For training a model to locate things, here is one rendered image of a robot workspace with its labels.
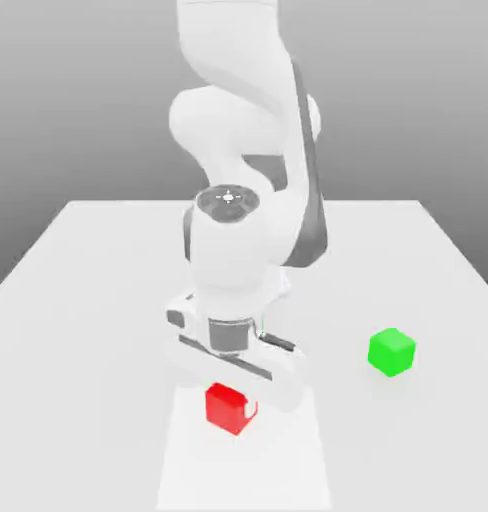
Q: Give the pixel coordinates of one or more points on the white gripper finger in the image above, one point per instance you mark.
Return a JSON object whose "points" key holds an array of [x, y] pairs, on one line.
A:
{"points": [[250, 408]]}

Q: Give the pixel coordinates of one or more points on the small green cube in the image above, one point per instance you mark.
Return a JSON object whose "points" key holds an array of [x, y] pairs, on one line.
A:
{"points": [[391, 352]]}

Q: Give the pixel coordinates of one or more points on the small red cube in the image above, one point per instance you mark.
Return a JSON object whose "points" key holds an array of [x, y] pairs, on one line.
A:
{"points": [[224, 410]]}

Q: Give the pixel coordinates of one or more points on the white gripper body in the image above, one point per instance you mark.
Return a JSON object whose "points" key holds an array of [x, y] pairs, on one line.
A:
{"points": [[232, 370]]}

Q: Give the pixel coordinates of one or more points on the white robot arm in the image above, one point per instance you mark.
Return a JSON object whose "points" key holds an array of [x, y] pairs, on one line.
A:
{"points": [[228, 264]]}

